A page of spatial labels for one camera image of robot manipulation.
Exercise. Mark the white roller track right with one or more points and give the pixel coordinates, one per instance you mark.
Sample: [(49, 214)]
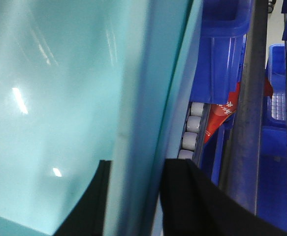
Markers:
[(191, 130)]

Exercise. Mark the red printed paper bag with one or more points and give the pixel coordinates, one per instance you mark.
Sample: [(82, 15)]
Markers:
[(219, 113)]

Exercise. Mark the blue bin holding red bag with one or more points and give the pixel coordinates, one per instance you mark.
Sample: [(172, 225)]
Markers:
[(224, 24)]

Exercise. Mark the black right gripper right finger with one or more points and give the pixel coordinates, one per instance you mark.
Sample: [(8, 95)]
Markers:
[(193, 206)]

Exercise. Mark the blue bin far right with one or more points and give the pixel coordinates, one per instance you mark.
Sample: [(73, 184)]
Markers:
[(272, 187)]

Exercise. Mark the light teal plastic bin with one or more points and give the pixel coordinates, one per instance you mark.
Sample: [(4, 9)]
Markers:
[(89, 80)]

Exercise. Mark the dark steel shelf rail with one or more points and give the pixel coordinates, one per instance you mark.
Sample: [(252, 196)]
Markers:
[(240, 166)]

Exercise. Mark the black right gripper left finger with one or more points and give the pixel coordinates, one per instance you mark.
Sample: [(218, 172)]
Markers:
[(87, 217)]

